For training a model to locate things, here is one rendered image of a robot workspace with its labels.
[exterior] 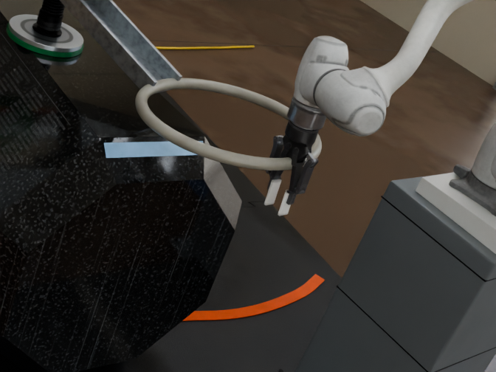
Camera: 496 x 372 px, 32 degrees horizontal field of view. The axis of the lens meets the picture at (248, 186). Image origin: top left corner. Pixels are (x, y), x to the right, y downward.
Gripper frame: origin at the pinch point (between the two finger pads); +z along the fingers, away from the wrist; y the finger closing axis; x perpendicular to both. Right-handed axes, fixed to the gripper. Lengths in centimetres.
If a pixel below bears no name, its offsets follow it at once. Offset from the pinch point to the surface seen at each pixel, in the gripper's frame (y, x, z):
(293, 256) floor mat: 62, -101, 77
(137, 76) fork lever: 47, 13, -12
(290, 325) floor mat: 30, -68, 80
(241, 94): 36.9, -16.4, -10.2
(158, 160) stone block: 29.1, 15.0, 3.5
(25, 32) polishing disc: 84, 24, -9
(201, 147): 10.2, 20.6, -10.4
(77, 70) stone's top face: 68, 17, -4
